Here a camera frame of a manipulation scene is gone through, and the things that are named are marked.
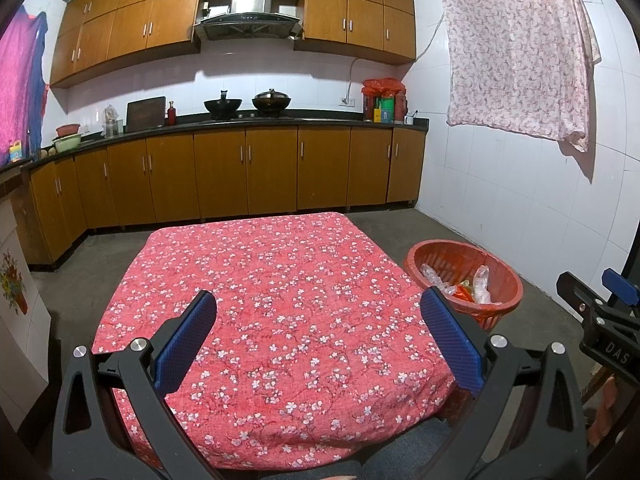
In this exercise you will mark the wooden wall cabinets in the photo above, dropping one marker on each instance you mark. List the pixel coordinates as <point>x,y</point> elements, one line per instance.
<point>135,25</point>

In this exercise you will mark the steel range hood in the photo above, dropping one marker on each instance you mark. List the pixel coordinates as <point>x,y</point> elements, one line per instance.
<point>250,10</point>

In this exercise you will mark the red floral quilt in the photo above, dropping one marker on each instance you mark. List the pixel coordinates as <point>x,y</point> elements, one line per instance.
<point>280,320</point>

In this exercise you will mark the clear bubble wrap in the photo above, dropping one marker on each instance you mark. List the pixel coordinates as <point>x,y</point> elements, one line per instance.
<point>435,275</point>

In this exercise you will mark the glass jar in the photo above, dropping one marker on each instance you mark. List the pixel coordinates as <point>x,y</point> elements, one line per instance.
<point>110,124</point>

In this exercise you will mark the pink hanging cloth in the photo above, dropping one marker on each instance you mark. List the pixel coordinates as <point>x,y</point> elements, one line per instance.
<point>20,90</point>

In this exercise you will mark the wall outlet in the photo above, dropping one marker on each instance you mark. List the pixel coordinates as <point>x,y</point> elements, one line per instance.
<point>347,102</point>

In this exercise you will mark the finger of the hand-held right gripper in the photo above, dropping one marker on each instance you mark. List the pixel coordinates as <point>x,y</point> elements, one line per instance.
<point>620,287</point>
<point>577,292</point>

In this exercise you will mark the clear plastic bag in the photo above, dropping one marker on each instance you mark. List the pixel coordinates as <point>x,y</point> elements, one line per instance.
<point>481,285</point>

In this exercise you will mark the black wok with lid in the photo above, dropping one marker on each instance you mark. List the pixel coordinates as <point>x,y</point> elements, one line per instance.
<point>271,101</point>

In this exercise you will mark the red bottle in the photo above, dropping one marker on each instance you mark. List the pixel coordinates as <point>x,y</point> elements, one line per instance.
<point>171,116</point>

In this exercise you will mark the black kitchen countertop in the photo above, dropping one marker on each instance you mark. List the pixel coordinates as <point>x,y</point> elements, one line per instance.
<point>310,121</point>

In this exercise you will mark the white floral hanging cloth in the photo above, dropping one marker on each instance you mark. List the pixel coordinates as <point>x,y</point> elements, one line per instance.
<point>520,50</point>

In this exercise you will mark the red bag over bottles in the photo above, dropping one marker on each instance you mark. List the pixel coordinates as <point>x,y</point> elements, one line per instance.
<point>382,87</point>

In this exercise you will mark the dark cutting board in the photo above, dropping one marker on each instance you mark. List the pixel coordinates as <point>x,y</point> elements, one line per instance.
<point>145,115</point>

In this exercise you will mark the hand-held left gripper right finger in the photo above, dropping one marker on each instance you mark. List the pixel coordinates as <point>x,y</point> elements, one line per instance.
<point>452,340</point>

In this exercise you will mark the red plastic bag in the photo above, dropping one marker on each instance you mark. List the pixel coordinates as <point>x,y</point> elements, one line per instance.
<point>460,295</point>

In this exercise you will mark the red basin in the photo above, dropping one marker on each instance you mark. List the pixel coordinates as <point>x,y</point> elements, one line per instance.
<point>67,131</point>

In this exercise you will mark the white cabinet with flower decal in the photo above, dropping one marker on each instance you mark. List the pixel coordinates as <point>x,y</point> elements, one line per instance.
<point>20,330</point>

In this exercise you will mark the orange plastic basket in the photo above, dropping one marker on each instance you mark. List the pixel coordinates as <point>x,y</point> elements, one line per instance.
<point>500,305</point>

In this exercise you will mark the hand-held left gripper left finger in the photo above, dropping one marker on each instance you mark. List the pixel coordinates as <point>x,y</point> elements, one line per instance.
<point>185,345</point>

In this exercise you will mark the white cup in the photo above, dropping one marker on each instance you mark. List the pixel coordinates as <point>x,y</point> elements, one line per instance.
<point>410,120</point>

